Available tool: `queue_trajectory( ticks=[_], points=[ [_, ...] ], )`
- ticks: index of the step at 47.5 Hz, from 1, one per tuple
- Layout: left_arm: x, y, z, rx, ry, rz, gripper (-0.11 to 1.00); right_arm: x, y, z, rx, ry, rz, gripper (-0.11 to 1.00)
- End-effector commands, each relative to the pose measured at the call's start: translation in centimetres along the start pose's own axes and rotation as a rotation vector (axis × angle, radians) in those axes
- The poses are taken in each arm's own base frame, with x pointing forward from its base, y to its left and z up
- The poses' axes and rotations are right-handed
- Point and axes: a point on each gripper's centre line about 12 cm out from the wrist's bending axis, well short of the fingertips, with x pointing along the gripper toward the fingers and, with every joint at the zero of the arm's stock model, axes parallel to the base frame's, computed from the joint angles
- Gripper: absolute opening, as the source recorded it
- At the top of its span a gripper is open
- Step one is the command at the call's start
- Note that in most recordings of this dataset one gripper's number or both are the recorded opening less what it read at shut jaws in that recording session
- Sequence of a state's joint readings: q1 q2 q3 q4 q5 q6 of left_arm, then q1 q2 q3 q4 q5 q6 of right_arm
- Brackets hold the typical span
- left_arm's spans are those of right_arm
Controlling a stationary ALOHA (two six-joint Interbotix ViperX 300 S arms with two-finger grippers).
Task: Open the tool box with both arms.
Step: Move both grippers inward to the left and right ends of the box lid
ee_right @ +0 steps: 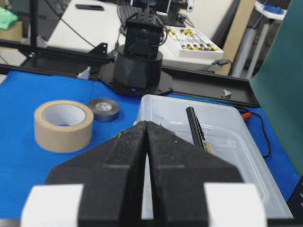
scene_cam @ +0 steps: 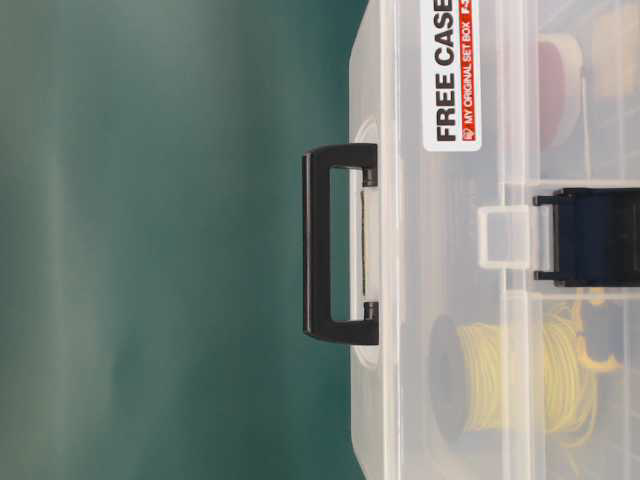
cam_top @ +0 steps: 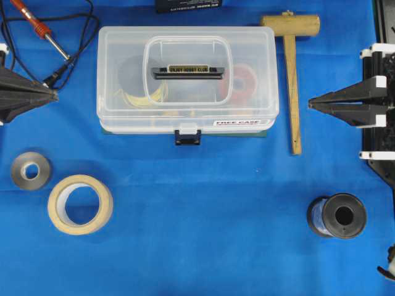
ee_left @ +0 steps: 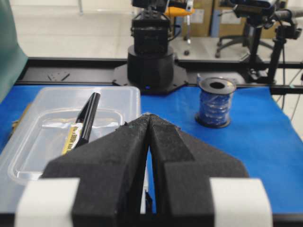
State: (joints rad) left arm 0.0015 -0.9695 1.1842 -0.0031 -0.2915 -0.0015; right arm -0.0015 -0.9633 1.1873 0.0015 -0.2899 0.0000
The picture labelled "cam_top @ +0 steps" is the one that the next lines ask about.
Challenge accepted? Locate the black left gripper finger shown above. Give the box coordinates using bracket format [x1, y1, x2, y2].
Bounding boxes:
[1, 92, 59, 123]
[1, 67, 56, 95]

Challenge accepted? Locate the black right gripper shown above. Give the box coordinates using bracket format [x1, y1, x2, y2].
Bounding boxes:
[309, 43, 394, 165]

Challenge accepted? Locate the clear plastic tool box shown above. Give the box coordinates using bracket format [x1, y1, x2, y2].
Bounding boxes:
[96, 26, 280, 140]

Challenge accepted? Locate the black box white lettering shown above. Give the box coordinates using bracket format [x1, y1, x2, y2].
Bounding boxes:
[155, 0, 223, 14]

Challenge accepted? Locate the grey tape roll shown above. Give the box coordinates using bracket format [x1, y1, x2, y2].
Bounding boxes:
[10, 152, 52, 191]

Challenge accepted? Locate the orange soldering iron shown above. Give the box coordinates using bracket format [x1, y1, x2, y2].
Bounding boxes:
[10, 0, 70, 60]

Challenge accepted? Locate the wooden mallet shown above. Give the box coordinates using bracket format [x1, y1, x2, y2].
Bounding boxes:
[260, 10, 320, 155]

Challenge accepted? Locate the beige masking tape roll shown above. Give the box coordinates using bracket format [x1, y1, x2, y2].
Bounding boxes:
[47, 175, 114, 236]

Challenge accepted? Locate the red tape roll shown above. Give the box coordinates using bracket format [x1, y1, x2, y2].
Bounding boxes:
[215, 63, 258, 107]

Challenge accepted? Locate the black clip object at edge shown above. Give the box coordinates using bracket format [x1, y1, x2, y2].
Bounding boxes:
[377, 245, 395, 281]

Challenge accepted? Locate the blue cloth mat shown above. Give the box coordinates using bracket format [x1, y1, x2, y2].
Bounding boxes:
[1, 1, 394, 295]

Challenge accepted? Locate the black soldering iron cable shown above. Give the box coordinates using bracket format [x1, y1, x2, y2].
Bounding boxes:
[0, 0, 101, 90]

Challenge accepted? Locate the black spool blue wire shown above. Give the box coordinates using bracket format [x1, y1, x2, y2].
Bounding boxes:
[306, 192, 368, 239]

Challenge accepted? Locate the black spool yellow wire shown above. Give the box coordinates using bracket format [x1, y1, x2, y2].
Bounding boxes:
[115, 55, 170, 107]

